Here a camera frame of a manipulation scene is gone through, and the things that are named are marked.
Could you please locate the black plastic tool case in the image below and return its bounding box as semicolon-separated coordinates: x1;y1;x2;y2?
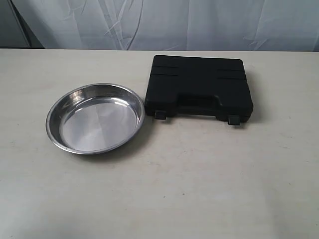
144;55;253;126

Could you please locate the white backdrop curtain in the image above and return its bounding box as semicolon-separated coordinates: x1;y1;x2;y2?
0;0;319;51

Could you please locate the round stainless steel pan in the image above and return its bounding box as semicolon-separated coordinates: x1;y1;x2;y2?
45;83;145;155

